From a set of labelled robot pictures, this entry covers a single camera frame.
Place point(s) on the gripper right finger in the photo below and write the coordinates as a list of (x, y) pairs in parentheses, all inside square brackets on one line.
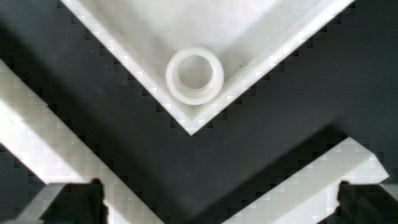
[(390, 192)]

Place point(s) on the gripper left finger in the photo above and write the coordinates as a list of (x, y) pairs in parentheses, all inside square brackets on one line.
[(38, 206)]

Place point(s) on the white square tabletop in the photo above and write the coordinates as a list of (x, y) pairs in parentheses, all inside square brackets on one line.
[(200, 46)]

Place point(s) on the white U-shaped obstacle wall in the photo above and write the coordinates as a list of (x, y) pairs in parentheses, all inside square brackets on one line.
[(45, 145)]

